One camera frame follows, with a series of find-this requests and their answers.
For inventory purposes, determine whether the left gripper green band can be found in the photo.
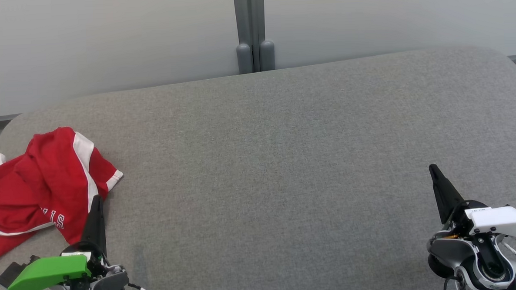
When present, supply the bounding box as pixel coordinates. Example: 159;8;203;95
3;194;109;290

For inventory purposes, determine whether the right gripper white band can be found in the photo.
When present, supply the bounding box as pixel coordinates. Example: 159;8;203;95
429;160;516;242

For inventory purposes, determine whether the red shirt with white trim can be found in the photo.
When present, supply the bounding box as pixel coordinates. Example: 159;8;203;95
13;124;127;248

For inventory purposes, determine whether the grey partition post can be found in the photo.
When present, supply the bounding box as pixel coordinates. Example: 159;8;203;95
233;0;277;75

